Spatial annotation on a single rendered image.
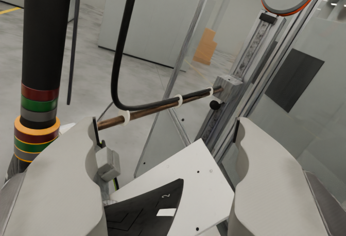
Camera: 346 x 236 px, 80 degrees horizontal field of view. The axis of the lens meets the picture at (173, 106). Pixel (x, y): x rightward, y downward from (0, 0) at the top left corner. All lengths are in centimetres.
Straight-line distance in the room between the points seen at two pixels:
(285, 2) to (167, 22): 511
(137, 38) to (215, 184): 538
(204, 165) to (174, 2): 532
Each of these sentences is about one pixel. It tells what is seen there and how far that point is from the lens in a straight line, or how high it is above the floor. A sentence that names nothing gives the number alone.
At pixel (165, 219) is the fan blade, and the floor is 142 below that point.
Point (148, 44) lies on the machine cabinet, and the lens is 587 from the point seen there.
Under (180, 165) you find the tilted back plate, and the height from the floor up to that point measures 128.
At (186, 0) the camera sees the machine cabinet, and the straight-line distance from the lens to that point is 585.
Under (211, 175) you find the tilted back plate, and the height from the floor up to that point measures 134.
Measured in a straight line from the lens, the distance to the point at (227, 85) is 72.
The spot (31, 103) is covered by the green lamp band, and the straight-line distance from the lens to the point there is 25.
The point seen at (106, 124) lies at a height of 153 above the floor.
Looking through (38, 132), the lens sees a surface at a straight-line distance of 26.
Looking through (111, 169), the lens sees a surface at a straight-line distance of 82.
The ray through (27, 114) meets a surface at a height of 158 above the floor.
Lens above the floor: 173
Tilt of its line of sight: 26 degrees down
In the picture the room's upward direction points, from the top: 22 degrees clockwise
